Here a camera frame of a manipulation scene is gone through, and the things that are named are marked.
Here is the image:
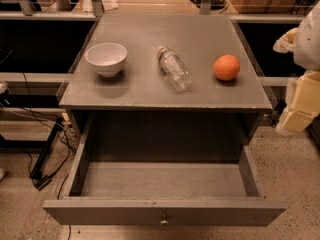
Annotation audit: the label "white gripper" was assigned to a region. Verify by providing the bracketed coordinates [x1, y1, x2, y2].
[273, 2, 320, 136]

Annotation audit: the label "clear plastic water bottle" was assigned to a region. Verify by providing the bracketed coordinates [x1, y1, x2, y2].
[157, 46, 192, 92]

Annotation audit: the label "open grey top drawer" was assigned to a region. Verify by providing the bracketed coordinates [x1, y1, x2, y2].
[43, 111, 286, 226]

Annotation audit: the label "small metal drawer knob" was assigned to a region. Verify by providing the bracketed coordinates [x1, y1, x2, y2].
[160, 218, 168, 226]

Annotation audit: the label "orange fruit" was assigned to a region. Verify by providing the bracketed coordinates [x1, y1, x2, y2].
[213, 54, 240, 81]

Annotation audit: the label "grey cabinet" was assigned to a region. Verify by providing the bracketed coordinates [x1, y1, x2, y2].
[58, 13, 274, 147]

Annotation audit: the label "white ceramic bowl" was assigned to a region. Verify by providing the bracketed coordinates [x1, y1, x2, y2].
[85, 43, 128, 77]

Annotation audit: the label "black metal stand leg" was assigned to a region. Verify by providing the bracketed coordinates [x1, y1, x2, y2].
[29, 118, 63, 191]

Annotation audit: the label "black cable bundle on shelf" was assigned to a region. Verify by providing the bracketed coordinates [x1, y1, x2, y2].
[183, 0, 230, 11]

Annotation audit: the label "black floor cables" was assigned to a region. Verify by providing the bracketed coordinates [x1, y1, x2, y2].
[0, 72, 79, 240]

